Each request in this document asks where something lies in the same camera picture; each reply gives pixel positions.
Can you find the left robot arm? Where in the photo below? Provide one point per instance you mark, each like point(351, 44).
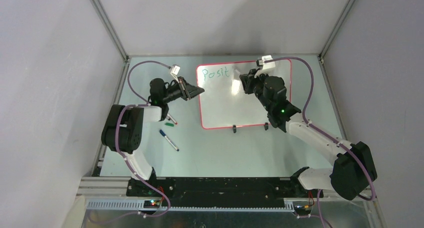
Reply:
point(123, 129)

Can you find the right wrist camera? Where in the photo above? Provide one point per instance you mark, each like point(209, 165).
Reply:
point(265, 65)

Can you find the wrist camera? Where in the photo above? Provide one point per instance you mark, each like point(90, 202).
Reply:
point(174, 70)
point(265, 65)

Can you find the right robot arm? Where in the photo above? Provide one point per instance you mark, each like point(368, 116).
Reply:
point(352, 165)

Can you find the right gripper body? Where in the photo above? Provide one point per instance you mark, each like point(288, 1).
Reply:
point(255, 84)

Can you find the blue whiteboard marker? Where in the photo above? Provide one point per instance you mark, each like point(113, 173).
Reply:
point(168, 140)

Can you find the red whiteboard marker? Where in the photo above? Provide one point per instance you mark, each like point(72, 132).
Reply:
point(170, 118)

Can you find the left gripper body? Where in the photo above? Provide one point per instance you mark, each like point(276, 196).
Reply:
point(179, 90)

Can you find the aluminium frame front rail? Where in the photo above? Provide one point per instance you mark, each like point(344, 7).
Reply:
point(110, 193)

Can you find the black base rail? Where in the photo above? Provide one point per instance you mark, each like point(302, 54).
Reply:
point(192, 192)

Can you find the pink framed whiteboard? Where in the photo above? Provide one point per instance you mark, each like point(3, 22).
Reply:
point(224, 102)

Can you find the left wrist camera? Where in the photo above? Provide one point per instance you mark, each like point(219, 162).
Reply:
point(174, 70)

